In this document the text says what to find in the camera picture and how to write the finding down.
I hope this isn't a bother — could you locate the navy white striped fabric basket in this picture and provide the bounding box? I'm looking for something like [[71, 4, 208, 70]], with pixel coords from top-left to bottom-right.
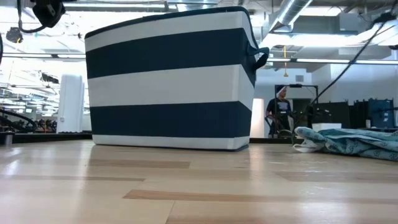
[[83, 6, 271, 152]]

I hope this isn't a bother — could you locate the black ceiling device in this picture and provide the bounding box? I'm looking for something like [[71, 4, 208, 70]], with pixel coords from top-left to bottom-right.
[[6, 27, 24, 44]]

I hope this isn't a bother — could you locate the white pillar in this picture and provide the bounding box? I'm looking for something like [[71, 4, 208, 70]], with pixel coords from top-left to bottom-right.
[[56, 73, 85, 134]]

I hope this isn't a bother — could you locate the white glowing column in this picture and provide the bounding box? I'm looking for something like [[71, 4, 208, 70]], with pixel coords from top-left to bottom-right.
[[250, 98, 265, 139]]

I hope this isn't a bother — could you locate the yellow hanging tag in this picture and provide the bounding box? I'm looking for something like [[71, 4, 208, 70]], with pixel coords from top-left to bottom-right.
[[282, 45, 289, 78]]

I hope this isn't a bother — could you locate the person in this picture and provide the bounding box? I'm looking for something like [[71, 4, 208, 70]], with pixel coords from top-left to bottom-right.
[[265, 85, 293, 138]]

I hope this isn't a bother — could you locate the black equipment case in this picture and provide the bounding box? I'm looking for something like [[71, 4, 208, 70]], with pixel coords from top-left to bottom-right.
[[312, 101, 351, 129]]

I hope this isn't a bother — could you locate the white box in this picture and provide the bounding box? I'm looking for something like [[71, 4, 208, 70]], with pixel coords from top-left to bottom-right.
[[312, 123, 342, 133]]

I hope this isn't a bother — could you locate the teal patterned hospital gown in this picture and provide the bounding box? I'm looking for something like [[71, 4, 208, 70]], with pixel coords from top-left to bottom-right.
[[292, 126, 398, 162]]

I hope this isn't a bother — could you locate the blue equipment crate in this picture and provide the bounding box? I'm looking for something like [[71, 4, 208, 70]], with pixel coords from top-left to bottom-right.
[[368, 98, 395, 129]]

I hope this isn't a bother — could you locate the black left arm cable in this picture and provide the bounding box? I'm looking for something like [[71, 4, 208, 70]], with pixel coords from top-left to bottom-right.
[[16, 0, 43, 34]]

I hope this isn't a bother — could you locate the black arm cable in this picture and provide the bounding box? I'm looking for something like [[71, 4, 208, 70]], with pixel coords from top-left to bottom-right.
[[309, 18, 388, 105], [16, 0, 43, 34]]

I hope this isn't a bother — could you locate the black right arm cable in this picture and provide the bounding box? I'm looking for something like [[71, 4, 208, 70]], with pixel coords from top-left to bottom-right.
[[309, 18, 388, 105]]

